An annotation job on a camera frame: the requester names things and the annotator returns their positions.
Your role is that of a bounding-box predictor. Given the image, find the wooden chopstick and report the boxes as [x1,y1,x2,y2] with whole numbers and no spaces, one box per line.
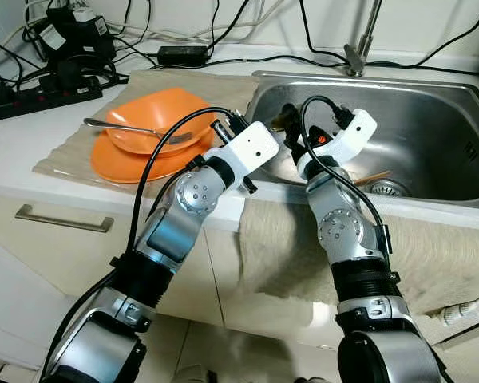
[355,169,394,184]
[353,172,390,187]

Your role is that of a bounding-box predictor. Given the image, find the orange bowl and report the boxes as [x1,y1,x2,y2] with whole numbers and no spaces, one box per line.
[104,89,218,156]

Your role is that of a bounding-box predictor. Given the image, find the silver fork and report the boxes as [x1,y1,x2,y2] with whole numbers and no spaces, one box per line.
[83,117,195,145]

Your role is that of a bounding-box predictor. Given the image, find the chrome faucet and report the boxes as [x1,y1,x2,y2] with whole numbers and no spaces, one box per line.
[343,0,384,78]

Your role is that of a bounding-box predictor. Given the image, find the sink drain strainer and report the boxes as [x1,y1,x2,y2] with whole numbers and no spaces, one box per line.
[370,179,410,198]

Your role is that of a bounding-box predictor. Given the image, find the stainless steel sink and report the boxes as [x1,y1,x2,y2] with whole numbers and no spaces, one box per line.
[241,70,479,212]

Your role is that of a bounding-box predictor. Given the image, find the black power adapter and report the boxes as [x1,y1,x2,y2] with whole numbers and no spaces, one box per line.
[157,45,211,67]

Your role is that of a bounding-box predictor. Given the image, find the large beige towel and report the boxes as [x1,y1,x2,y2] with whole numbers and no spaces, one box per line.
[238,195,479,312]

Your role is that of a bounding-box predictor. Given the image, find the black charger box white labels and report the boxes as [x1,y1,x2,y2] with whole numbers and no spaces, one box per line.
[32,4,118,69]

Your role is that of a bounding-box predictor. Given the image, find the grey robot right foot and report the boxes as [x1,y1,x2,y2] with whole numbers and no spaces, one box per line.
[291,373,336,383]

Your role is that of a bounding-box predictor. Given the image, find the black power strip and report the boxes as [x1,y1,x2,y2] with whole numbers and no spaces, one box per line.
[0,73,130,123]

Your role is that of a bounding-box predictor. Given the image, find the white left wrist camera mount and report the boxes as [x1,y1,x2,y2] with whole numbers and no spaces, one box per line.
[216,120,281,195]

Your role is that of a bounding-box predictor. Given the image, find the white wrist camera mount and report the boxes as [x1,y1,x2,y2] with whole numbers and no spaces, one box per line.
[294,109,378,182]
[216,120,281,195]

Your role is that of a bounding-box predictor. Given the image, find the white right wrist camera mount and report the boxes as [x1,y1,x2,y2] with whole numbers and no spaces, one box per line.
[294,109,378,182]

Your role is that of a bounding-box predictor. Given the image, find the long black cable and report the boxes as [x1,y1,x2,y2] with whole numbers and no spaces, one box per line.
[210,54,479,77]

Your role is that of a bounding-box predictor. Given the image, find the thin black cable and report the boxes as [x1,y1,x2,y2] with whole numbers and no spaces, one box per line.
[299,0,348,65]
[419,0,479,66]

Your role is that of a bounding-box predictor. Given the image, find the black adapter cable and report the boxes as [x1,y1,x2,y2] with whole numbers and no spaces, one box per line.
[210,0,252,49]

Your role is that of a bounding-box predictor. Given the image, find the white ribbed hose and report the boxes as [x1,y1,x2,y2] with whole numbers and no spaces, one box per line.
[437,291,479,322]

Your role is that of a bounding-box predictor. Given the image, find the metal drawer handle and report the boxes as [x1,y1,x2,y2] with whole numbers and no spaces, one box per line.
[14,203,115,234]

